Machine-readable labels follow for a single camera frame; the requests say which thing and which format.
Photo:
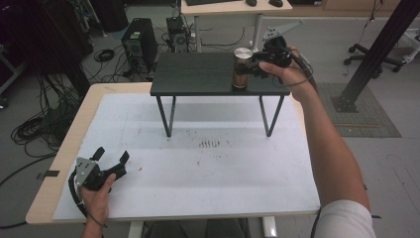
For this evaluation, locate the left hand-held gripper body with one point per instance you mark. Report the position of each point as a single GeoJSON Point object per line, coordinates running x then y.
{"type": "Point", "coordinates": [89, 176]}

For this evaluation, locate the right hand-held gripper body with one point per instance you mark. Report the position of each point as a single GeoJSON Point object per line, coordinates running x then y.
{"type": "Point", "coordinates": [277, 53]}

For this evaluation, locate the glass jar with metal lid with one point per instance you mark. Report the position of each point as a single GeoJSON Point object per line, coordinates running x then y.
{"type": "Point", "coordinates": [242, 54]}

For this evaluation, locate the black shelf with metal legs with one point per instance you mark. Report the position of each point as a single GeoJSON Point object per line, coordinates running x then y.
{"type": "Point", "coordinates": [198, 74]}

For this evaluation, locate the person's left hand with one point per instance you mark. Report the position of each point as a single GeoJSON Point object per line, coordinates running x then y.
{"type": "Point", "coordinates": [96, 204]}

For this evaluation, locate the person's right hand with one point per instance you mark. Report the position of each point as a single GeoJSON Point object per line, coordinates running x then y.
{"type": "Point", "coordinates": [295, 77]}

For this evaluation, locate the black tape strip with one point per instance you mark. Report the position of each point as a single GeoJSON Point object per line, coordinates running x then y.
{"type": "Point", "coordinates": [49, 173]}

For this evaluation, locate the large black computer mouse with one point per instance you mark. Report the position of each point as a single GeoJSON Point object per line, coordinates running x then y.
{"type": "Point", "coordinates": [276, 3]}

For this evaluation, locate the small black computer mouse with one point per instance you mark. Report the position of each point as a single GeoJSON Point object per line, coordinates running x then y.
{"type": "Point", "coordinates": [251, 2]}

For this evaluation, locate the light wooden desk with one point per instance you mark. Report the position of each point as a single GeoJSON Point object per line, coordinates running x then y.
{"type": "Point", "coordinates": [228, 9]}

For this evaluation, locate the black keyboard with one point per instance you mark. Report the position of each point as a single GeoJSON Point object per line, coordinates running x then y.
{"type": "Point", "coordinates": [211, 2]}

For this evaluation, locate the open computer tower with fan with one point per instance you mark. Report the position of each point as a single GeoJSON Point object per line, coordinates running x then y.
{"type": "Point", "coordinates": [178, 34]}

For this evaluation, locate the white table mat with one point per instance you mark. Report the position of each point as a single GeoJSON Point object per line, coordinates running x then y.
{"type": "Point", "coordinates": [198, 191]}

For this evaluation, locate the black office chair base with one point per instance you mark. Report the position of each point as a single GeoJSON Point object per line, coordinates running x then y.
{"type": "Point", "coordinates": [371, 58]}

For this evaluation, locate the black metal column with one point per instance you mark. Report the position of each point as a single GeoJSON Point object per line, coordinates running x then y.
{"type": "Point", "coordinates": [376, 53]}

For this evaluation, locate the black computer tower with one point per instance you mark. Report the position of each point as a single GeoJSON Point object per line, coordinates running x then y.
{"type": "Point", "coordinates": [140, 43]}

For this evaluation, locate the grey floor mat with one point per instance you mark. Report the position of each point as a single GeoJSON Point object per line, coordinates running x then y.
{"type": "Point", "coordinates": [369, 119]}

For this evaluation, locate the black curtain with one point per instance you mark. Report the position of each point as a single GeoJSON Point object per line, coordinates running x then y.
{"type": "Point", "coordinates": [39, 39]}

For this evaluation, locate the white sleeve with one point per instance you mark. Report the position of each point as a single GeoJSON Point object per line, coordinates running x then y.
{"type": "Point", "coordinates": [346, 221]}

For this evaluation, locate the white metal frame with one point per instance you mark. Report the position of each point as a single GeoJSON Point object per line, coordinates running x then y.
{"type": "Point", "coordinates": [412, 43]}

